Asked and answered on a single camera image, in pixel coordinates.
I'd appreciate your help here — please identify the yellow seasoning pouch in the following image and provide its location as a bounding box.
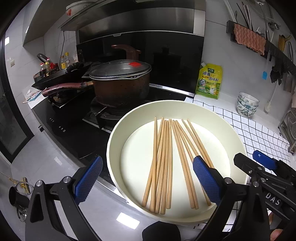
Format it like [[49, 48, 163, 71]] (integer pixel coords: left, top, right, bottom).
[[195, 62, 223, 100]]

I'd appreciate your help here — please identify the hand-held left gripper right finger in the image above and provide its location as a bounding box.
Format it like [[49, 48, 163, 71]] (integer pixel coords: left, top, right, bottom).
[[193, 156, 271, 241]]

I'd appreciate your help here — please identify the black gas stove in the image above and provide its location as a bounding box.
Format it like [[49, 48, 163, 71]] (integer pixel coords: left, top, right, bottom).
[[31, 83, 195, 193]]

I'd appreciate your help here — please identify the black hanging cloth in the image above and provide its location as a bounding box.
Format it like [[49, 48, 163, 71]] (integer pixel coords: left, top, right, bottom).
[[269, 65, 289, 86]]

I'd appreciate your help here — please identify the black cup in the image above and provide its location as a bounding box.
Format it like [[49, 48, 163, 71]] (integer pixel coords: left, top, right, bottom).
[[9, 185, 30, 208]]

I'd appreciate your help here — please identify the metal lid rack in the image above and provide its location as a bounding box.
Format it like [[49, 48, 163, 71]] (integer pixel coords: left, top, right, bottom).
[[277, 109, 296, 156]]

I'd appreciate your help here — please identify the black wall rail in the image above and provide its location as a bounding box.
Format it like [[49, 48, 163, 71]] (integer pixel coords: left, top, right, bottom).
[[227, 20, 296, 75]]

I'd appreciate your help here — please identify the black frying pan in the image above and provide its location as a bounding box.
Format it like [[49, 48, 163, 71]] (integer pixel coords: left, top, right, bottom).
[[31, 62, 93, 91]]

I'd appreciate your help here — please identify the yellow hanging tool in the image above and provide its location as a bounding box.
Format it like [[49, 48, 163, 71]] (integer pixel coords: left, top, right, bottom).
[[278, 34, 292, 52]]

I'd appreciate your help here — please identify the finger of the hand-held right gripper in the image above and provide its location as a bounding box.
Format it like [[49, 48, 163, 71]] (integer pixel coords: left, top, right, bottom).
[[233, 153, 259, 179], [253, 150, 278, 169]]

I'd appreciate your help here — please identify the row of hanging metal utensils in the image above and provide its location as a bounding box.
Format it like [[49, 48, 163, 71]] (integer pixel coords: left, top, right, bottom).
[[233, 0, 280, 40]]

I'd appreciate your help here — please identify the brown pot with lid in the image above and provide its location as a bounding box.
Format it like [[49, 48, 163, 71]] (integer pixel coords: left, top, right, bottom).
[[42, 59, 152, 108]]

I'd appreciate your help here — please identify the gold metal fitting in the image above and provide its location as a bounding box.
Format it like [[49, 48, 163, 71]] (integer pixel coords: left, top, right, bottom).
[[7, 177, 31, 194]]

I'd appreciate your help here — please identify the dark glass door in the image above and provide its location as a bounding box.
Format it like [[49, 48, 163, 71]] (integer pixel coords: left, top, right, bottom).
[[0, 35, 35, 163]]

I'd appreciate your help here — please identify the brown clay kettle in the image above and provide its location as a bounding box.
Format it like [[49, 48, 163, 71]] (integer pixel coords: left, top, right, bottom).
[[111, 44, 142, 61]]

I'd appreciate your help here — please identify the white dish brush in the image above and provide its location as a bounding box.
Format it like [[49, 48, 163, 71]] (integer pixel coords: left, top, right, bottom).
[[265, 79, 279, 114]]

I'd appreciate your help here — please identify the pile of wooden chopsticks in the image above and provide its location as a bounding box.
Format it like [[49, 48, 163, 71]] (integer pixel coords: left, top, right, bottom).
[[142, 116, 214, 215]]

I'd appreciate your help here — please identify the black range hood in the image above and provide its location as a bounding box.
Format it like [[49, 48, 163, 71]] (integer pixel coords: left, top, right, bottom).
[[23, 0, 206, 44]]

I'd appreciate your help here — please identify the white grid-pattern cloth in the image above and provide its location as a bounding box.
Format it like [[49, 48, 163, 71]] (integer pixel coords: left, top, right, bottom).
[[185, 97, 296, 232]]

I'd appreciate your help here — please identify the person's right hand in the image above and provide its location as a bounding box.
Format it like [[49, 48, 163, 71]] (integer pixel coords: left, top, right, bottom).
[[268, 211, 286, 241]]

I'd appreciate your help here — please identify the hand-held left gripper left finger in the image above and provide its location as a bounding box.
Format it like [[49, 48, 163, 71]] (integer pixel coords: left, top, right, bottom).
[[24, 156, 104, 241]]

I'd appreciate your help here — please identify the printed paper packet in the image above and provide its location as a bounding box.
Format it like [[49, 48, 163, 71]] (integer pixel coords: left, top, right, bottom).
[[23, 90, 43, 103]]

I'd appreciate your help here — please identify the cream round basin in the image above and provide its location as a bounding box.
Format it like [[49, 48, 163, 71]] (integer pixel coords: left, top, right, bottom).
[[106, 100, 249, 224]]

